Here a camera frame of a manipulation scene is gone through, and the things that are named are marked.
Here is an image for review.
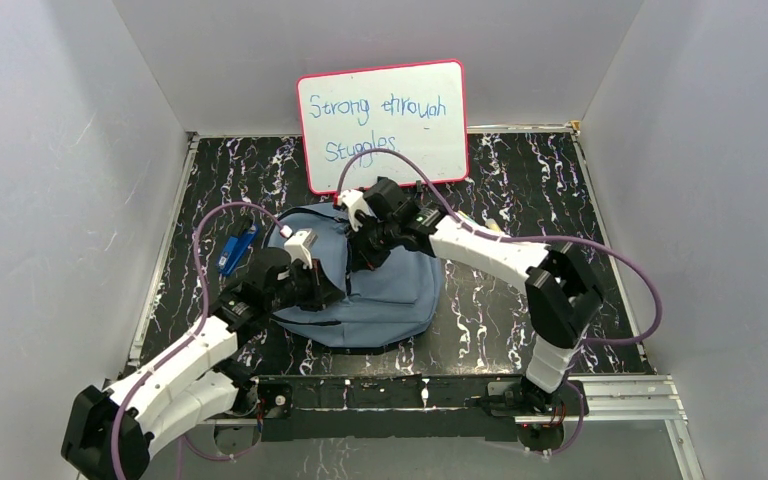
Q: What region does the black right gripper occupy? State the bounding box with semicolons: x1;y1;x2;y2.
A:
344;212;401;271

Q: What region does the blue student backpack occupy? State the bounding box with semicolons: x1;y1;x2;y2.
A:
273;203;445;349

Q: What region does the yellow highlighter pen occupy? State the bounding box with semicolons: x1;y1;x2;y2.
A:
485;218;501;232

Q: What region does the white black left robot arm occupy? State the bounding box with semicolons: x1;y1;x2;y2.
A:
60;247;347;479

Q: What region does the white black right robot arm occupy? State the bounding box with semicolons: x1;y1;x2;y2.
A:
334;177;604;414

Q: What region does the blue stapler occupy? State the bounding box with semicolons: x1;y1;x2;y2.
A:
216;220;259;277

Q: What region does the pink framed whiteboard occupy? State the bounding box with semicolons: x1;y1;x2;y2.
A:
296;59;470;195

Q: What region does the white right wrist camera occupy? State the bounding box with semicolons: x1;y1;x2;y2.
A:
334;189;372;232

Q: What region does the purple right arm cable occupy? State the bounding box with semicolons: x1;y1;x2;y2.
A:
334;148;664;347

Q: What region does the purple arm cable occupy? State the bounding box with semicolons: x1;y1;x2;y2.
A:
334;148;664;347
109;201;294;480

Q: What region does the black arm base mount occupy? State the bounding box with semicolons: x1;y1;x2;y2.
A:
209;374;590;455

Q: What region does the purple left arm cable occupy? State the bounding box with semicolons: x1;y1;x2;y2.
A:
109;201;294;480

